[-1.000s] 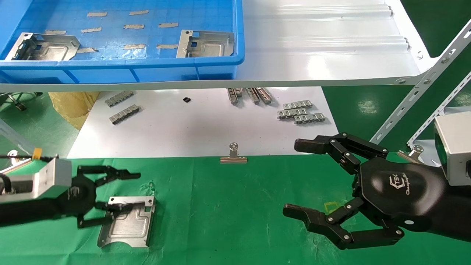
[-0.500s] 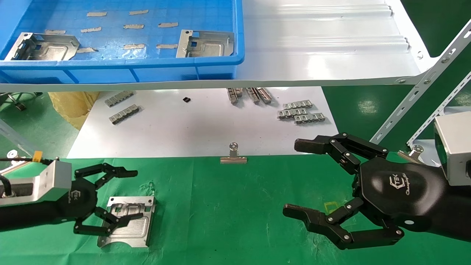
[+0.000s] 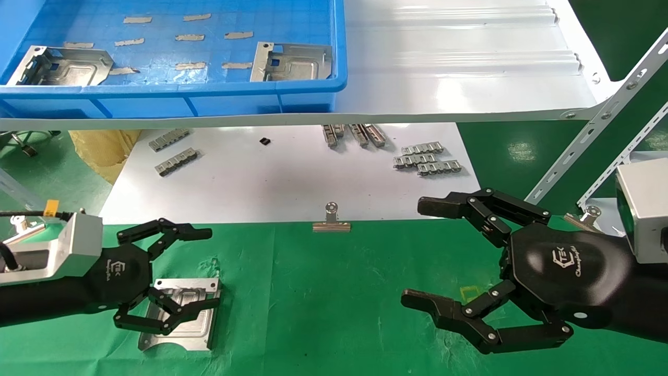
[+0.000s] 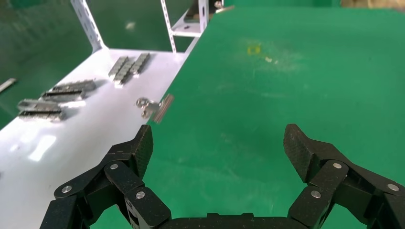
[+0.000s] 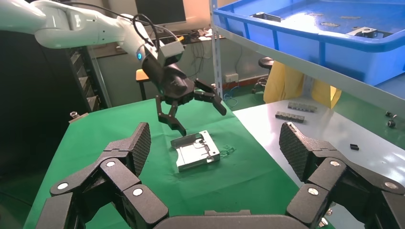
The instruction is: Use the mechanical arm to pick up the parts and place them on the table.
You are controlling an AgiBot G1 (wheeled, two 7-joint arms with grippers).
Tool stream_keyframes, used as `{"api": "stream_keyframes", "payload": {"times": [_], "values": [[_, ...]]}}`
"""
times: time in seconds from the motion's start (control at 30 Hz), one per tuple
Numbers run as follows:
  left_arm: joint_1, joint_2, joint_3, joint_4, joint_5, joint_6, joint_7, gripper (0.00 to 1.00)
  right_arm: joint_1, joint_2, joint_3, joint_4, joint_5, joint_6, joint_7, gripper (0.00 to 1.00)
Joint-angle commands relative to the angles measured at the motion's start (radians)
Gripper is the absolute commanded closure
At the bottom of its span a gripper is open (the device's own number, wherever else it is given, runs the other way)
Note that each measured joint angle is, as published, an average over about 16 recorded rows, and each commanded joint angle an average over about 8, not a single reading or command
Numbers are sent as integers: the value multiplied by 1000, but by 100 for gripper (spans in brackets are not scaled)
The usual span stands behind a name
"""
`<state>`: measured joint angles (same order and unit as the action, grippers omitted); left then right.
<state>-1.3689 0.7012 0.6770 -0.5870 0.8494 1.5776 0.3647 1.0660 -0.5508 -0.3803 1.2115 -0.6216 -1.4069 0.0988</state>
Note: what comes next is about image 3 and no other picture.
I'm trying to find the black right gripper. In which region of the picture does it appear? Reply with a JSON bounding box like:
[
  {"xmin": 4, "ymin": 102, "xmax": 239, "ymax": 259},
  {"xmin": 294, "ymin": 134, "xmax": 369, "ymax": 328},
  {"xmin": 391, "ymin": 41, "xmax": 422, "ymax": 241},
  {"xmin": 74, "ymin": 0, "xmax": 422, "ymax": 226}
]
[{"xmin": 401, "ymin": 188, "xmax": 668, "ymax": 355}]

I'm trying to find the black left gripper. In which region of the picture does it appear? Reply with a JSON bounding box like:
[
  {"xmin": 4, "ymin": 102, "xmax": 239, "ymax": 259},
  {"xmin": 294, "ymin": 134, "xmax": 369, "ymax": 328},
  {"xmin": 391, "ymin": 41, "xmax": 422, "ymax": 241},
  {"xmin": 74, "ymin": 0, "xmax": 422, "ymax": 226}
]
[{"xmin": 0, "ymin": 218, "xmax": 222, "ymax": 336}]

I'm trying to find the stamped sheet metal bracket plate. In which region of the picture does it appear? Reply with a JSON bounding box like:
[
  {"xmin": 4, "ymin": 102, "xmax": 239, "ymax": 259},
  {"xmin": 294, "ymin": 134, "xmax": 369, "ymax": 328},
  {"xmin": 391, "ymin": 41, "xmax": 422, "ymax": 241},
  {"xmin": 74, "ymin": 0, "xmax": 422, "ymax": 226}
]
[
  {"xmin": 249, "ymin": 42, "xmax": 335, "ymax": 83},
  {"xmin": 6, "ymin": 45, "xmax": 114, "ymax": 87},
  {"xmin": 137, "ymin": 278, "xmax": 222, "ymax": 351}
]

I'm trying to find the silver binder clip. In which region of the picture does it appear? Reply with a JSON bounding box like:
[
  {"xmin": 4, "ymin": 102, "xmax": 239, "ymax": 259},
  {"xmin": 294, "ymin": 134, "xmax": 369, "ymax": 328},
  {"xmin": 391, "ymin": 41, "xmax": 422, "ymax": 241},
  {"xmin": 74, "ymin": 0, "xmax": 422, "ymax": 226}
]
[
  {"xmin": 564, "ymin": 206, "xmax": 602, "ymax": 233},
  {"xmin": 8, "ymin": 217, "xmax": 32, "ymax": 241},
  {"xmin": 313, "ymin": 202, "xmax": 352, "ymax": 233}
]

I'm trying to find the green table cloth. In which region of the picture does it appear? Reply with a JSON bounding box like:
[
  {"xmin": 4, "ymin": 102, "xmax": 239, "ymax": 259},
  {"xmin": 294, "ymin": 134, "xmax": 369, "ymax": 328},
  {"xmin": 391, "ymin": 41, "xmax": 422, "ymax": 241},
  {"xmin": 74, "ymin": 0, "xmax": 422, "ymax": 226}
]
[{"xmin": 0, "ymin": 217, "xmax": 668, "ymax": 376}]

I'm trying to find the yellow plastic bag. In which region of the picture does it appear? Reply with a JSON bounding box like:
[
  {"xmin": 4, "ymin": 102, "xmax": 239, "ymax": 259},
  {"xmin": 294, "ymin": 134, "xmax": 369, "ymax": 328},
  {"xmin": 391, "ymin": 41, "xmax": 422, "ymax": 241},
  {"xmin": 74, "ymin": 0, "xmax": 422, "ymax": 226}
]
[{"xmin": 69, "ymin": 130, "xmax": 142, "ymax": 185}]

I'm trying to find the blue plastic bin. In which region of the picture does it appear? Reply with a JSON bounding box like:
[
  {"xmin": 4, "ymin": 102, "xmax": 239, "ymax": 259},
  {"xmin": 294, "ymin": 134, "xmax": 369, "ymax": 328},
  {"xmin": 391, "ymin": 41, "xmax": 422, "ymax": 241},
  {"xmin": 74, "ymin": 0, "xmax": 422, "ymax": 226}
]
[{"xmin": 0, "ymin": 0, "xmax": 349, "ymax": 120}]

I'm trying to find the white metal shelf rack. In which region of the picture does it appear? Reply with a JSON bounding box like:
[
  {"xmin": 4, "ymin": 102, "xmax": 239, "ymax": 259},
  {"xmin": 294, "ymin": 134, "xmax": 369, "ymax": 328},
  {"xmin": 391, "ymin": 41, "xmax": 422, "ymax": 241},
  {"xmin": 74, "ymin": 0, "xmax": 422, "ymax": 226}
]
[{"xmin": 0, "ymin": 0, "xmax": 668, "ymax": 226}]

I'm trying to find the white slotted-angle storage rack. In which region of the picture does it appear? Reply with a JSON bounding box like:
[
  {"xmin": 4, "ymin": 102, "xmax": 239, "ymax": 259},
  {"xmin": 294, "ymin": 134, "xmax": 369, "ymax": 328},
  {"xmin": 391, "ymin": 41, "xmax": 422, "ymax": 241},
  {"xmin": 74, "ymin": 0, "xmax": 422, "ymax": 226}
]
[{"xmin": 577, "ymin": 104, "xmax": 668, "ymax": 209}]

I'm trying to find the black metal stand base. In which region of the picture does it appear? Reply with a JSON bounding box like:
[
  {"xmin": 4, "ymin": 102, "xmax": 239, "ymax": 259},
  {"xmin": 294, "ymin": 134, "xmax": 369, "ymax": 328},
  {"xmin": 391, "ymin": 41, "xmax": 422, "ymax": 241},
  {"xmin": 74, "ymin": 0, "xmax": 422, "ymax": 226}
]
[{"xmin": 0, "ymin": 131, "xmax": 62, "ymax": 157}]

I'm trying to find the ribbed silver metal rail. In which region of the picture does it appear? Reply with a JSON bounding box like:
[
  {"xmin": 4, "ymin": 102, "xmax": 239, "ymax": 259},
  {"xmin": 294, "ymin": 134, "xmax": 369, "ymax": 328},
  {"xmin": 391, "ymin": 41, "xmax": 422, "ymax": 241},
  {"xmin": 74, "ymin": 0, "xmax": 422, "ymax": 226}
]
[
  {"xmin": 393, "ymin": 153, "xmax": 438, "ymax": 170},
  {"xmin": 149, "ymin": 128, "xmax": 192, "ymax": 152},
  {"xmin": 401, "ymin": 142, "xmax": 445, "ymax": 156},
  {"xmin": 416, "ymin": 160, "xmax": 463, "ymax": 177},
  {"xmin": 156, "ymin": 148, "xmax": 199, "ymax": 177}
]

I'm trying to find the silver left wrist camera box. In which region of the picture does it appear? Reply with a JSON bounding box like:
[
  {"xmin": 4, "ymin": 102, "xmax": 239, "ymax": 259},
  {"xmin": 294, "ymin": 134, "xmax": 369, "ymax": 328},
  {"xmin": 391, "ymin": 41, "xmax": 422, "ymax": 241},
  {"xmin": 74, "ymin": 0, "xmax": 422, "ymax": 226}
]
[{"xmin": 0, "ymin": 211, "xmax": 104, "ymax": 285}]

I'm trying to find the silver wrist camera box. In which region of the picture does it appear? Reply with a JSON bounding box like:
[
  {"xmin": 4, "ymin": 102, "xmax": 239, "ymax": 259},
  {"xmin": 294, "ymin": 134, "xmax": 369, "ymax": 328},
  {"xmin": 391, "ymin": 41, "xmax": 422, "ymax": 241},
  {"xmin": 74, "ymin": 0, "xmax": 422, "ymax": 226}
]
[
  {"xmin": 0, "ymin": 211, "xmax": 104, "ymax": 285},
  {"xmin": 615, "ymin": 158, "xmax": 668, "ymax": 264}
]

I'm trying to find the black cable with yellow tag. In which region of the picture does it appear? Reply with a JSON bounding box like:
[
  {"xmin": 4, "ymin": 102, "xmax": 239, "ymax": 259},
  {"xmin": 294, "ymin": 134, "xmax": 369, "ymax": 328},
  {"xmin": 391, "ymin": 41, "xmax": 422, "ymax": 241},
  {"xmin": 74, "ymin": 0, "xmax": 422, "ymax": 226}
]
[{"xmin": 0, "ymin": 201, "xmax": 79, "ymax": 220}]

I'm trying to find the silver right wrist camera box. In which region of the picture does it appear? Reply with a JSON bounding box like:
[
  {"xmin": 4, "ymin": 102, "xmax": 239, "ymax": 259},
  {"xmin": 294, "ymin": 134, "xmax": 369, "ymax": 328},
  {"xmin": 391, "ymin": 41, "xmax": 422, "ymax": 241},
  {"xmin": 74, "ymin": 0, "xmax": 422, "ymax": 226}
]
[{"xmin": 615, "ymin": 158, "xmax": 668, "ymax": 264}]

